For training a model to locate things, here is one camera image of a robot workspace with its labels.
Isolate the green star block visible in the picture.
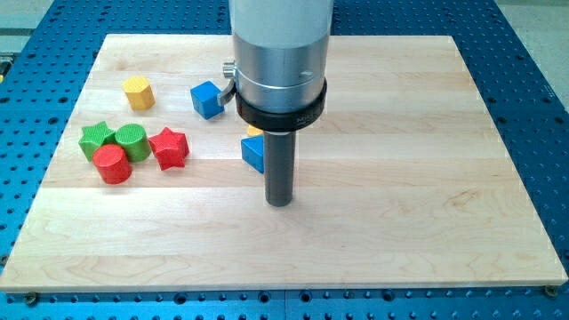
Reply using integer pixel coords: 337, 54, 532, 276
78, 121, 116, 162

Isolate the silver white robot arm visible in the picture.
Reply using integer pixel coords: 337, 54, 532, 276
217, 0, 333, 133

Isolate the light wooden board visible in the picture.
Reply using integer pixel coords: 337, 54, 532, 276
1, 34, 567, 292

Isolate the blue cube block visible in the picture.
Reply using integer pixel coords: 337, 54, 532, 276
190, 81, 225, 120

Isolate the green cylinder block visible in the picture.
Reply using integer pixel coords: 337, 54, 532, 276
115, 124, 151, 163

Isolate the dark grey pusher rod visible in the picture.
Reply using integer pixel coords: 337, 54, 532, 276
263, 132, 296, 207

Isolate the red star block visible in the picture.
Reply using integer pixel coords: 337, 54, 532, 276
148, 127, 189, 171

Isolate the yellow heart block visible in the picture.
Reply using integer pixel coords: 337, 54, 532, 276
246, 124, 264, 137

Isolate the blue triangle block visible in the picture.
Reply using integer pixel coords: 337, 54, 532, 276
241, 135, 264, 173

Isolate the yellow hexagon block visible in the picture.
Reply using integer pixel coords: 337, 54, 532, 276
122, 76, 156, 111

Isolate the red cylinder block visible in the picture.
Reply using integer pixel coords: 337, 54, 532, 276
92, 144, 132, 185

